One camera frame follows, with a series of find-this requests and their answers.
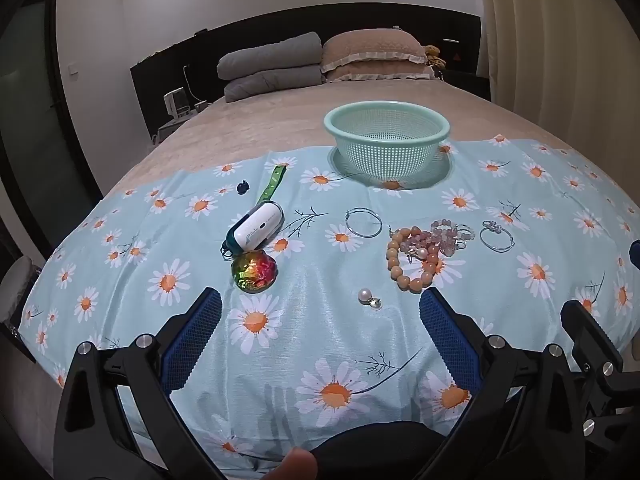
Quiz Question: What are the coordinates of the cream curtain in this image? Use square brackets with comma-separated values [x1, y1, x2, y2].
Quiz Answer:
[472, 0, 640, 201]

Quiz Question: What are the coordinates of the black headboard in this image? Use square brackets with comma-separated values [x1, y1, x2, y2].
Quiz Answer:
[130, 10, 483, 131]

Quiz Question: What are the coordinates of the person's left hand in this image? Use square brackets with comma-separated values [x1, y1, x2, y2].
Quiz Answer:
[262, 447, 319, 480]

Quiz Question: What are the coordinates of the beige frilled pillow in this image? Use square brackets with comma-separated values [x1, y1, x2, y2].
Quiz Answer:
[320, 30, 430, 73]
[322, 62, 437, 83]

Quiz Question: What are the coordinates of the dark glass door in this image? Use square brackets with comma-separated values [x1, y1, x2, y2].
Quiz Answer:
[0, 0, 106, 261]

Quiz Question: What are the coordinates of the silver charm bracelet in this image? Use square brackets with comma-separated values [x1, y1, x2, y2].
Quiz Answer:
[480, 220, 516, 252]

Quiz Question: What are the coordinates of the small silver ring bracelet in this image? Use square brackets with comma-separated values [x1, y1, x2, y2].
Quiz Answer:
[452, 224, 477, 251]

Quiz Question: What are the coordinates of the bed with beige cover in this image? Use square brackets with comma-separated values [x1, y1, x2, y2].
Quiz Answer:
[97, 76, 640, 221]

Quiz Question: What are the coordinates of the person's dark clothing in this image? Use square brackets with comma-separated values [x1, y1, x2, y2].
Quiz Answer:
[312, 420, 447, 480]

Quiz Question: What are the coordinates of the iridescent rainbow ball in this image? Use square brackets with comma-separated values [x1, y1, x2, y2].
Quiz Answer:
[231, 250, 277, 292]

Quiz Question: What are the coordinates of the grey folded quilt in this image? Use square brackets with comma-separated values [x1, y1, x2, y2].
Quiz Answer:
[224, 64, 325, 103]
[217, 31, 323, 81]

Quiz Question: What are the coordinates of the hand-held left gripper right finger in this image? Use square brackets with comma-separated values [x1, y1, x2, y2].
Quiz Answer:
[419, 287, 601, 480]

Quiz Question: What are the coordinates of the thin silver bangle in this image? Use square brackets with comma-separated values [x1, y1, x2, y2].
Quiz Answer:
[345, 207, 383, 238]

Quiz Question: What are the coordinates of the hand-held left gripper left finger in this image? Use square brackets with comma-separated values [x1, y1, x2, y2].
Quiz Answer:
[52, 287, 224, 480]

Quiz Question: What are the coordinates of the grey cushioned chair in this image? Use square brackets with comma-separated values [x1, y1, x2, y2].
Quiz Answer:
[0, 255, 42, 333]

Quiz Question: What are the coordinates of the green plastic mesh basket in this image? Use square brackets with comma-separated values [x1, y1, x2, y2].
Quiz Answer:
[323, 101, 449, 191]

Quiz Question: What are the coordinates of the blue daisy print cloth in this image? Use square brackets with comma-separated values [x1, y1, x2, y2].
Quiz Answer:
[17, 134, 640, 476]

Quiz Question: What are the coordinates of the orange bead bracelet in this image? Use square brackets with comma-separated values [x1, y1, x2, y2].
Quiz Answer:
[386, 227, 443, 293]

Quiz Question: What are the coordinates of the white charger cable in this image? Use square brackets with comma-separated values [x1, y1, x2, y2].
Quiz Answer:
[183, 64, 202, 106]

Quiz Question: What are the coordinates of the white case with green strap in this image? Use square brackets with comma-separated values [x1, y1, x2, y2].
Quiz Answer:
[220, 164, 287, 261]

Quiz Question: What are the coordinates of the pink bead bracelet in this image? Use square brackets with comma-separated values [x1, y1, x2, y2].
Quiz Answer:
[399, 217, 463, 263]

